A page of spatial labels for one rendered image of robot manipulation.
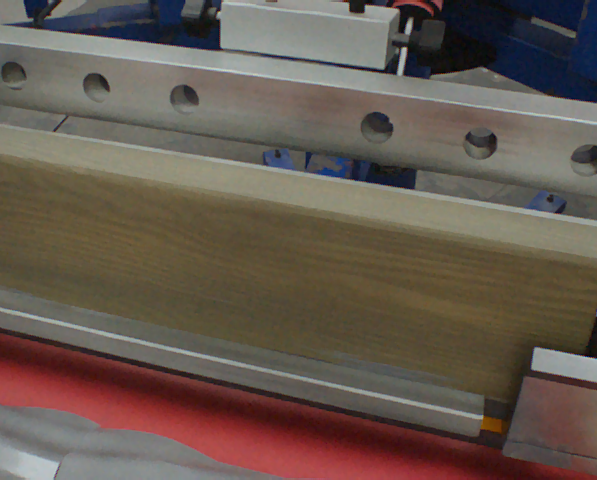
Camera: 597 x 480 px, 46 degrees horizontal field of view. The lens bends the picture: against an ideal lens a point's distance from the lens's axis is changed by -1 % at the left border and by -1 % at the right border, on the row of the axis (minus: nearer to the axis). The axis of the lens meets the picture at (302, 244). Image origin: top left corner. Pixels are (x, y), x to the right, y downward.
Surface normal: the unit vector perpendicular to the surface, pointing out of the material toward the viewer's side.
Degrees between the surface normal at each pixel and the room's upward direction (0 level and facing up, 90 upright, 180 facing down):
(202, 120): 75
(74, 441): 9
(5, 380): 16
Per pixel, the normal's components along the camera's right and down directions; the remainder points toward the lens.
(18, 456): -0.11, -0.56
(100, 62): -0.25, 0.43
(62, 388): 0.07, -0.88
